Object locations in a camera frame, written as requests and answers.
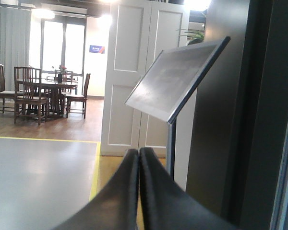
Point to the dark wooden chair front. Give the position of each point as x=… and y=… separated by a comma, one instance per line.
x=28, y=99

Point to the green potted plant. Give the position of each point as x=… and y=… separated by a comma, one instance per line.
x=193, y=36

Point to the white panelled cabinet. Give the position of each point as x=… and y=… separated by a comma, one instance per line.
x=140, y=30

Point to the dark wooden dining table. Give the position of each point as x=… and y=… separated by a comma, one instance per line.
x=54, y=90

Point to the dark wooden chair right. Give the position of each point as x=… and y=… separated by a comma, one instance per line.
x=79, y=98

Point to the blue wall sign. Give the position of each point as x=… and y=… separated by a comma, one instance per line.
x=97, y=49

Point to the silver sign stand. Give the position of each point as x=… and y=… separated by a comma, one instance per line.
x=170, y=81

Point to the dark wooden chair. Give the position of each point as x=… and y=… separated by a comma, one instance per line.
x=4, y=94
x=28, y=99
x=79, y=98

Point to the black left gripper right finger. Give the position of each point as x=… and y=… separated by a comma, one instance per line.
x=166, y=206

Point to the vase with red flowers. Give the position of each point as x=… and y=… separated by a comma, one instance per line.
x=59, y=73

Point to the dark wooden chair left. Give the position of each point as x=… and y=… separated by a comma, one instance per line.
x=4, y=94

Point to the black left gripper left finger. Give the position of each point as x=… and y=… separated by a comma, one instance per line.
x=115, y=206

